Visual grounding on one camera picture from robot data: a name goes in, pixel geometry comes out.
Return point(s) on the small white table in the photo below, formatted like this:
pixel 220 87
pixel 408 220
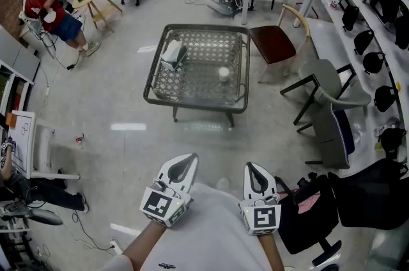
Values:
pixel 27 135

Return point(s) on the small red object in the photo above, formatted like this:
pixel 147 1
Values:
pixel 79 139

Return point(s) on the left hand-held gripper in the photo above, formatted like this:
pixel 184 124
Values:
pixel 158 204

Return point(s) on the small white cup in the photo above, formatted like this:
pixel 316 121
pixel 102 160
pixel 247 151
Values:
pixel 223 74

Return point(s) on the person's right forearm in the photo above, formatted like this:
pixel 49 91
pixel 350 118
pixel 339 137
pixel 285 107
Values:
pixel 270 252

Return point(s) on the white shelving rack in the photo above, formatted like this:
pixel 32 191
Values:
pixel 332 39

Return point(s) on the white power strip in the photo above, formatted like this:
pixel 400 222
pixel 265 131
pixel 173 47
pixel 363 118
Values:
pixel 115 246

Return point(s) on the shelf of black devices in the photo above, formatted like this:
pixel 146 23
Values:
pixel 372 62

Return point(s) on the wicker glass-top coffee table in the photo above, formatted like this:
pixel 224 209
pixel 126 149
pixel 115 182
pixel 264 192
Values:
pixel 204 52

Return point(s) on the black mesh chair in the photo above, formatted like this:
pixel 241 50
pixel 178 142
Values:
pixel 370 196

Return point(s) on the person's left forearm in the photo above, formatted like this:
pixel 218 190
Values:
pixel 143 247

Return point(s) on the pink cloth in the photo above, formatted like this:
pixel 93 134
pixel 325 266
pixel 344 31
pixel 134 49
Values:
pixel 308 202

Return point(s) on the white tissue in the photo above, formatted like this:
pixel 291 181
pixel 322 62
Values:
pixel 171 50

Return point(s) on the grey armchair black frame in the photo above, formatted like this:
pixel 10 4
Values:
pixel 322 76

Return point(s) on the white cabinet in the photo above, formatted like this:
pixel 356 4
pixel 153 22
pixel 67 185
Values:
pixel 16 58

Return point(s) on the brown seat wooden chair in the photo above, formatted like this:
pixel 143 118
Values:
pixel 271 43

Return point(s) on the grey chair blue cushion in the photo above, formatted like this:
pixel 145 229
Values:
pixel 330 138

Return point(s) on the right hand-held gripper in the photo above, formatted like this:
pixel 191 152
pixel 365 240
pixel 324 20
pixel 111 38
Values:
pixel 263 218

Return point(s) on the orange block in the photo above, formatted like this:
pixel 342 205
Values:
pixel 10 120

